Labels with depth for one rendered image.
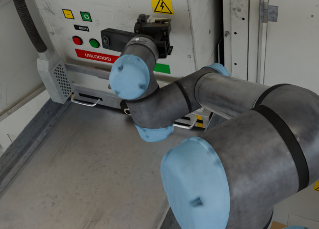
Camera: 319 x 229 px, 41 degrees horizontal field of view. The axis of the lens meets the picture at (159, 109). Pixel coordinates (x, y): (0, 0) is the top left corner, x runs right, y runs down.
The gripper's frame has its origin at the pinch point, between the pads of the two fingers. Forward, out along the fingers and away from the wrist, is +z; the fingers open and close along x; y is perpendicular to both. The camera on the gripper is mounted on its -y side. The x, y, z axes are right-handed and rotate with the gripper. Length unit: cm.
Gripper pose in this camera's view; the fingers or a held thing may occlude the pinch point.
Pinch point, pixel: (149, 22)
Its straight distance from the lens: 113.0
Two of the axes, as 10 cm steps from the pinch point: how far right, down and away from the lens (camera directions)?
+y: 9.8, 0.0, -1.8
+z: 1.6, -5.0, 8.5
